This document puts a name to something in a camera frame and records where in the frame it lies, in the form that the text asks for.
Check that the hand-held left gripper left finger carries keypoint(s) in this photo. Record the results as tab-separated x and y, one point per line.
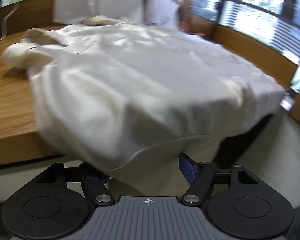
93	180

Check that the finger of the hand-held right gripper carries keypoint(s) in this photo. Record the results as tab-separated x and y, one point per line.
288	102

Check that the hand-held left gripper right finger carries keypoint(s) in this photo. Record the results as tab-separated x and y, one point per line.
187	171

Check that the cream shirt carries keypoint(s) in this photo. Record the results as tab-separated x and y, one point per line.
140	80

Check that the pale shirt with grey placket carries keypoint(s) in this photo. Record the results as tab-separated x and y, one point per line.
160	5

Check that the white shirt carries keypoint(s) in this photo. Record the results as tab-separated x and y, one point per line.
90	0

